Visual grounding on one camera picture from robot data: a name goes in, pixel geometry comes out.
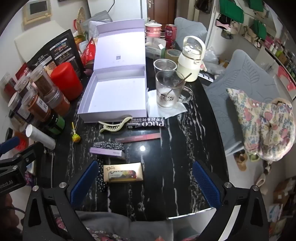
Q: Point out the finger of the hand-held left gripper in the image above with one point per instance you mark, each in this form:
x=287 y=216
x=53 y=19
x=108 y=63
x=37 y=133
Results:
x=27 y=154
x=9 y=143

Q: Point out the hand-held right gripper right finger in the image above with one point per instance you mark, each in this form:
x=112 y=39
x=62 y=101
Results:
x=205 y=185

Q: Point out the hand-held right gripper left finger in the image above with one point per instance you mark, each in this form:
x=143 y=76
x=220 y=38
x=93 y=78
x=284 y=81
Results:
x=84 y=183

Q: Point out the purple long box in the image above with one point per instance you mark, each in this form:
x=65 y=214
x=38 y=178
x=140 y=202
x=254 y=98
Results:
x=106 y=152

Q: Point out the gold chocolate box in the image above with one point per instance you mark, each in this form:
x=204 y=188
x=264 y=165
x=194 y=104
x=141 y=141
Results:
x=124 y=172

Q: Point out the black white checkered umbrella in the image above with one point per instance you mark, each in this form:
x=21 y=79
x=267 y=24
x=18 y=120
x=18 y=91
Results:
x=108 y=145

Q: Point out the green yellow lollipop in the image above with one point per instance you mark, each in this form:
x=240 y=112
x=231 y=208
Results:
x=75 y=138

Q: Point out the pink long box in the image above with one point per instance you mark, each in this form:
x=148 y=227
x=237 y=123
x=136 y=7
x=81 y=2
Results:
x=138 y=138

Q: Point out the white gift box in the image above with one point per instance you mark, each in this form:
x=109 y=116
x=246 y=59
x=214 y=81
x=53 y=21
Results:
x=115 y=97

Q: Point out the purple floral packet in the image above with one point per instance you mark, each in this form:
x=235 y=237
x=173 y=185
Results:
x=29 y=179

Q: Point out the white tube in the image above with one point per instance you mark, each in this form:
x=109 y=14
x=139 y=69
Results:
x=40 y=136

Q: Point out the brown sandal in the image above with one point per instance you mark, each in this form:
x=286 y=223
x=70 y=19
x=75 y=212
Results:
x=240 y=160

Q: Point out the green jar with black lid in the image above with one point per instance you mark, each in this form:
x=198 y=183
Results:
x=59 y=124

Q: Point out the grey clothing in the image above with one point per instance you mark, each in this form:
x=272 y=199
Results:
x=111 y=220

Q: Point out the cluster of clear spice jars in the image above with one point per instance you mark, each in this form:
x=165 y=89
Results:
x=41 y=102

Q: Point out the green slipper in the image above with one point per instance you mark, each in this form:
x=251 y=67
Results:
x=254 y=157

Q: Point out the cream hair claw clip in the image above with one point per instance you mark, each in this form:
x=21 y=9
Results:
x=115 y=127

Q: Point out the pile of cardboard boxes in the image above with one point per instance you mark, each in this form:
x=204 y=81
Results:
x=282 y=204

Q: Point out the white paper napkin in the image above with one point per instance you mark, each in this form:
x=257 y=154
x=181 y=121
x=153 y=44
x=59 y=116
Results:
x=166 y=112

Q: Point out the red canister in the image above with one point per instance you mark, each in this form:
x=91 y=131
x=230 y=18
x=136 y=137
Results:
x=67 y=81

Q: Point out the black long box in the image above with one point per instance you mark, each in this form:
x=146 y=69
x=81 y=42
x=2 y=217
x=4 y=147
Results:
x=148 y=124

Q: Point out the floral fabric bag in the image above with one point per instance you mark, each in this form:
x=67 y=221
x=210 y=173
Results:
x=254 y=111

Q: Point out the clear glass pitcher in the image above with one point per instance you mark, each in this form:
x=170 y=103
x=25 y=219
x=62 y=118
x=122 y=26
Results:
x=165 y=92

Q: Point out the small pink pouch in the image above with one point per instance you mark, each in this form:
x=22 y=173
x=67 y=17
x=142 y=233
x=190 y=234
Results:
x=88 y=71

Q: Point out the white chair back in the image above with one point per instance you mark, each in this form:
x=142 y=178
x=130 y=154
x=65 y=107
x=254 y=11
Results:
x=30 y=41

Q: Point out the metal spoon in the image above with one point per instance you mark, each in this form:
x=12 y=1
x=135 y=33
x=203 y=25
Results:
x=182 y=81

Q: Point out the grey cushioned chair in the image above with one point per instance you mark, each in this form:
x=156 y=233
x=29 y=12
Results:
x=242 y=76
x=189 y=26

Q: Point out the red snack bag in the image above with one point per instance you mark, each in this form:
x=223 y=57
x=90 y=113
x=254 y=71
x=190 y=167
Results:
x=89 y=52

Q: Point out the white water bottle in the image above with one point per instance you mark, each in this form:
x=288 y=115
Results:
x=187 y=64

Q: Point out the clear plastic cup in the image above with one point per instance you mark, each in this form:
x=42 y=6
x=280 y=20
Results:
x=165 y=64

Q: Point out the clear plastic bag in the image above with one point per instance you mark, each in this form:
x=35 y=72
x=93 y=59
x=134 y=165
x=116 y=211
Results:
x=212 y=58

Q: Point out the brown tape roll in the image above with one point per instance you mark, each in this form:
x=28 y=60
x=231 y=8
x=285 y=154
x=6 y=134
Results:
x=172 y=54

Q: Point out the small white carton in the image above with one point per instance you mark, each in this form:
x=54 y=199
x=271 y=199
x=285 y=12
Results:
x=153 y=49

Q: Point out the woven straw fan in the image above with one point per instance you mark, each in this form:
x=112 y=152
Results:
x=81 y=17

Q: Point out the shelf with small bottles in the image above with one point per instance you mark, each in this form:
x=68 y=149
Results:
x=282 y=55

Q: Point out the grey plastic bag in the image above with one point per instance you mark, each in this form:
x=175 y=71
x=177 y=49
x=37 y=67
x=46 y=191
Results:
x=97 y=18

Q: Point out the red drink can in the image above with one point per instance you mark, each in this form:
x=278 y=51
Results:
x=170 y=32

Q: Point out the pink paper cup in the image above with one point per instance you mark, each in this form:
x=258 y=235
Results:
x=152 y=36
x=152 y=27

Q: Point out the green tote bag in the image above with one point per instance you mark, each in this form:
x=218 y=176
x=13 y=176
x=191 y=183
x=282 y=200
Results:
x=254 y=4
x=259 y=29
x=231 y=10

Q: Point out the brown door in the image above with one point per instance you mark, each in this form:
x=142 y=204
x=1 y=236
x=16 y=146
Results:
x=161 y=9

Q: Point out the wall intercom panel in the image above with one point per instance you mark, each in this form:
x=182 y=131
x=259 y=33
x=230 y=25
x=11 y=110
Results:
x=37 y=9

